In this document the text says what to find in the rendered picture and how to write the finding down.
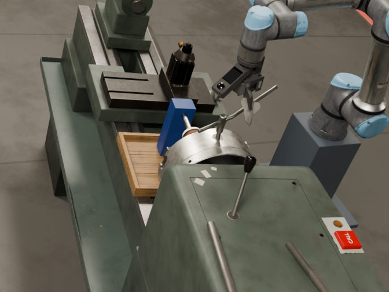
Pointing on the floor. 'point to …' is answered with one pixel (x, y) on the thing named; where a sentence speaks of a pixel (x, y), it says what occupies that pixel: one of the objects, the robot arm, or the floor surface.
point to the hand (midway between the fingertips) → (230, 113)
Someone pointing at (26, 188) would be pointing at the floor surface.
